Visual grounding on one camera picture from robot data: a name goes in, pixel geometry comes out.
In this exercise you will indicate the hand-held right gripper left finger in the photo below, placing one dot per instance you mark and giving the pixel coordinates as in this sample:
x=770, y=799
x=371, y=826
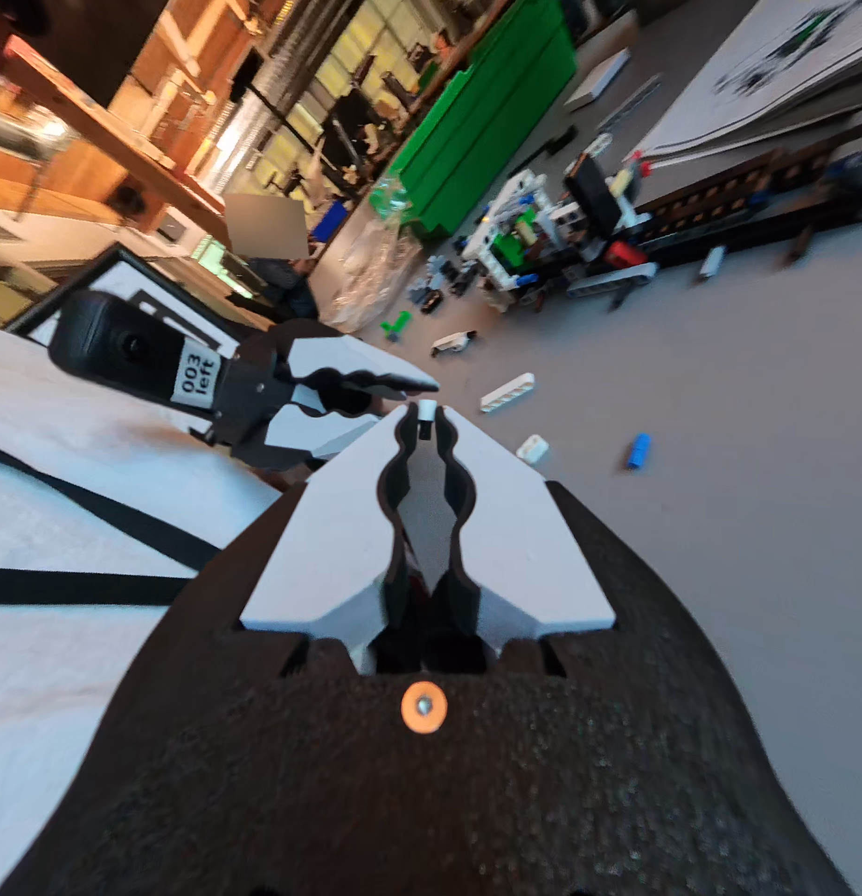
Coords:
x=319, y=560

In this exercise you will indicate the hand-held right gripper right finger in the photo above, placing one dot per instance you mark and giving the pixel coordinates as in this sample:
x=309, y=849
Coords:
x=529, y=560

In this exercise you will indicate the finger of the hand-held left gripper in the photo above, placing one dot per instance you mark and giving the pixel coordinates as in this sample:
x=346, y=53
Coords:
x=347, y=360
x=312, y=437

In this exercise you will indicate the small white lego pin connector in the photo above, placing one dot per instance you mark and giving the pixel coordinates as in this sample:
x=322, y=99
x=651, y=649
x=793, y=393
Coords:
x=426, y=411

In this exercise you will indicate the green lego piece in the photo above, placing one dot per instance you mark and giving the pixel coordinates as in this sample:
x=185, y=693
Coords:
x=397, y=325

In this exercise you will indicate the white lego piece black pin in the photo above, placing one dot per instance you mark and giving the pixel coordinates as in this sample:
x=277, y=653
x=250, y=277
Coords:
x=452, y=343

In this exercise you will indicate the short white two-hole lego beam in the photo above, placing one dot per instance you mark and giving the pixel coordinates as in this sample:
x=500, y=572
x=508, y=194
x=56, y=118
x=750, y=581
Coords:
x=533, y=449

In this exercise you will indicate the pile of dark lego pieces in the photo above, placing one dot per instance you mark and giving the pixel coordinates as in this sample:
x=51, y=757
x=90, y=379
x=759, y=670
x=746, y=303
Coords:
x=445, y=280

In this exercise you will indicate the blue lego pin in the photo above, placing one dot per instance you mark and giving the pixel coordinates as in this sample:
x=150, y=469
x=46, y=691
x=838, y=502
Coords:
x=639, y=451

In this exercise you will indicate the long white lego beam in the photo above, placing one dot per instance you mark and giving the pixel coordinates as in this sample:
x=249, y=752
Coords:
x=508, y=392

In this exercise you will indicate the white and black lego vehicle model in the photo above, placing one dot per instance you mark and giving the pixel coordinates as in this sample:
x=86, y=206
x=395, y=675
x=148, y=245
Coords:
x=515, y=238

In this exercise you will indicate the black elongated lego piece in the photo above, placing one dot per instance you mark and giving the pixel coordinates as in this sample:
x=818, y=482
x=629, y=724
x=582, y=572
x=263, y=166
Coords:
x=548, y=147

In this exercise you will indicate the small grey lego piece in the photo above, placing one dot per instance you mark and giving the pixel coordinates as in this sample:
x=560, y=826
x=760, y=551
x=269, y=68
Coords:
x=712, y=262

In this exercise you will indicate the lego instruction booklet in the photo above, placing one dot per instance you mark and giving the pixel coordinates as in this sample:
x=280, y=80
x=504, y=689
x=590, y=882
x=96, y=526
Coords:
x=788, y=63

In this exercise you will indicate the clear plastic bag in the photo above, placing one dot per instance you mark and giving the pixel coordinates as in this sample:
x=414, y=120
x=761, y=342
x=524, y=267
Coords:
x=375, y=266

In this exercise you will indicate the blue box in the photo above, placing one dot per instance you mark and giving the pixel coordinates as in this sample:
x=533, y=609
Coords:
x=329, y=220

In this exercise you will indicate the black framed white board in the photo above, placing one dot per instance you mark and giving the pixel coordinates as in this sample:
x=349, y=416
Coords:
x=134, y=276

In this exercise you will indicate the person's white shirt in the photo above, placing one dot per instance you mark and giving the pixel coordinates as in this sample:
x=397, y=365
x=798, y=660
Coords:
x=53, y=504

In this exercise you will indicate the green plastic box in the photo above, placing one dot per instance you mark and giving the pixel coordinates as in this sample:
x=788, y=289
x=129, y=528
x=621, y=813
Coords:
x=487, y=105

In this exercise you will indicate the wooden shelf unit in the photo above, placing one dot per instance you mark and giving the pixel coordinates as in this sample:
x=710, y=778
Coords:
x=88, y=105

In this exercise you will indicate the white flat box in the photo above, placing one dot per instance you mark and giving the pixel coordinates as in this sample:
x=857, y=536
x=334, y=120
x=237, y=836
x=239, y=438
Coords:
x=599, y=77

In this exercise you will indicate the grey flat bar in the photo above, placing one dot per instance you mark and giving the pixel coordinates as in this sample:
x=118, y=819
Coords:
x=630, y=103

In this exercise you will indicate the long dark lego frame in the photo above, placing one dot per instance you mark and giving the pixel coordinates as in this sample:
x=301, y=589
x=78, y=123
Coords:
x=753, y=210

